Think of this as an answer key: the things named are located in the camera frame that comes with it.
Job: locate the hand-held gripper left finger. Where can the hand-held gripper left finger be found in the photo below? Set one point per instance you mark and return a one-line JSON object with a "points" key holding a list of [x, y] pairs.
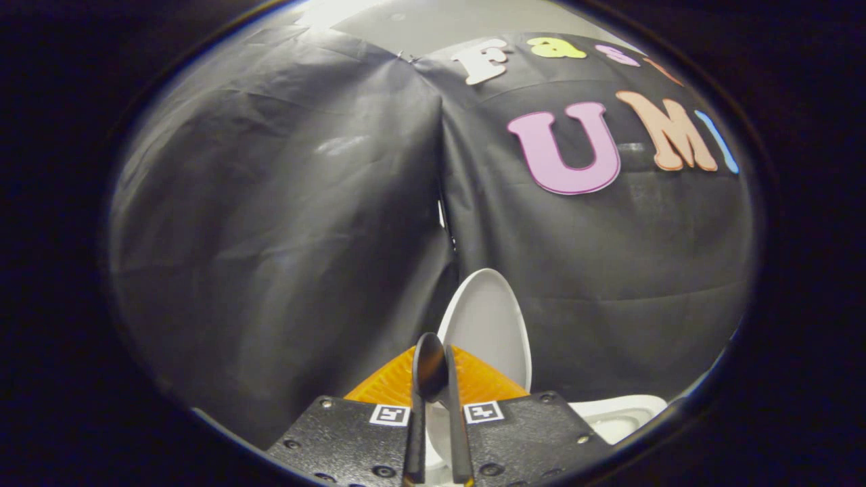
{"points": [[416, 433]]}

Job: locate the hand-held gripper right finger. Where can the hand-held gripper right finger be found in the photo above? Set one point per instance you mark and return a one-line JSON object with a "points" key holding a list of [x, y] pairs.
{"points": [[460, 433]]}

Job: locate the white toilet lid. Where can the white toilet lid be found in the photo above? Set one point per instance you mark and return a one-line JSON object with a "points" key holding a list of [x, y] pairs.
{"points": [[487, 318]]}

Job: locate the black backdrop cloth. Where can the black backdrop cloth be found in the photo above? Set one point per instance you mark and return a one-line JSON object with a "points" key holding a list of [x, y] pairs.
{"points": [[270, 237], [609, 270]]}

